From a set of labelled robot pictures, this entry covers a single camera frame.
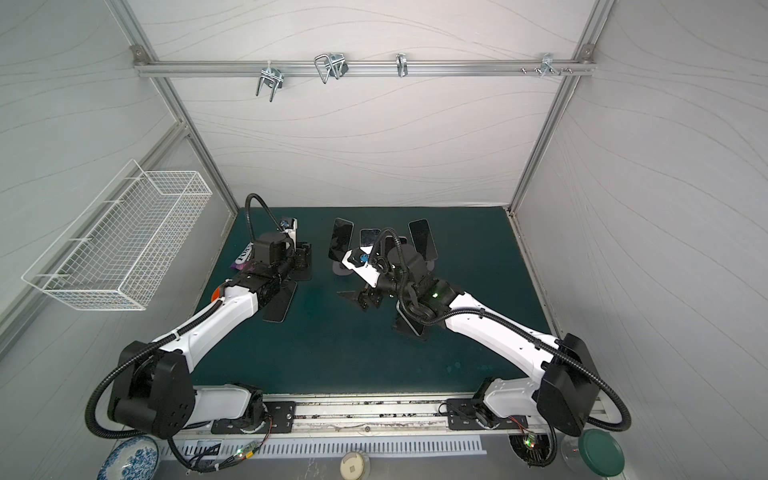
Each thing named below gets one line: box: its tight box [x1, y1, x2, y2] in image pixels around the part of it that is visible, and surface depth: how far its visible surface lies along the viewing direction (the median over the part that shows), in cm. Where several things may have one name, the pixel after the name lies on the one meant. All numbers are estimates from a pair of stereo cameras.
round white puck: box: [340, 451, 365, 480], surface depth 60 cm
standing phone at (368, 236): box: [359, 228, 382, 248], surface depth 97 cm
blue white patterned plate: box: [97, 435, 159, 480], surface depth 67 cm
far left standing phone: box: [328, 217, 355, 262], surface depth 98 cm
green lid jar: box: [578, 428, 625, 477], surface depth 62 cm
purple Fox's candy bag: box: [230, 241, 255, 271], surface depth 103 cm
